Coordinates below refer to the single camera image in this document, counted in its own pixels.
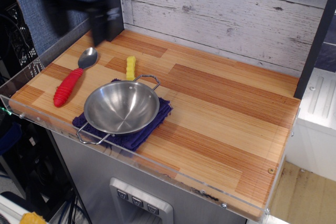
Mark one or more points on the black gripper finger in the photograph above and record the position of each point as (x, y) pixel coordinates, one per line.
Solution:
(57, 16)
(99, 25)

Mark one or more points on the red handled metal spoon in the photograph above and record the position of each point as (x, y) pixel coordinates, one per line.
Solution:
(87, 59)

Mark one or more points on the yellow ridged plastic piece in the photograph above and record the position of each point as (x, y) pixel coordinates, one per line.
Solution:
(130, 69)

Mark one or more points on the black plastic crate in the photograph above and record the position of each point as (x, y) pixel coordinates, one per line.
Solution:
(17, 47)

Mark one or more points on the clear acrylic table guard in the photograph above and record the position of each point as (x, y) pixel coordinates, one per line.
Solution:
(216, 155)

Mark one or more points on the purple folded cloth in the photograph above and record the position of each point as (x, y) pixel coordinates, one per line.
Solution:
(130, 141)

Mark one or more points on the silver button control panel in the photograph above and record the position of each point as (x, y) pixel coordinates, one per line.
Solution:
(137, 206)

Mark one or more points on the yellow tape piece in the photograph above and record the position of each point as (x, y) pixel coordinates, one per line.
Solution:
(32, 218)

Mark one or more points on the white metal side cabinet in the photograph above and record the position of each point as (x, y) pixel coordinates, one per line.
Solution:
(311, 145)

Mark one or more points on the dark left frame post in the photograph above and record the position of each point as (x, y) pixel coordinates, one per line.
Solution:
(114, 19)

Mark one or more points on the dark frame post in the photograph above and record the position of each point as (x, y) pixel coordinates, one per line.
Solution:
(312, 57)
(114, 19)

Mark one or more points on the stainless steel two-handled bowl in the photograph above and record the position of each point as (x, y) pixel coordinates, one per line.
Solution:
(121, 107)

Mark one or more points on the dark right frame post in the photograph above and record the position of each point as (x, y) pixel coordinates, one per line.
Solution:
(312, 57)

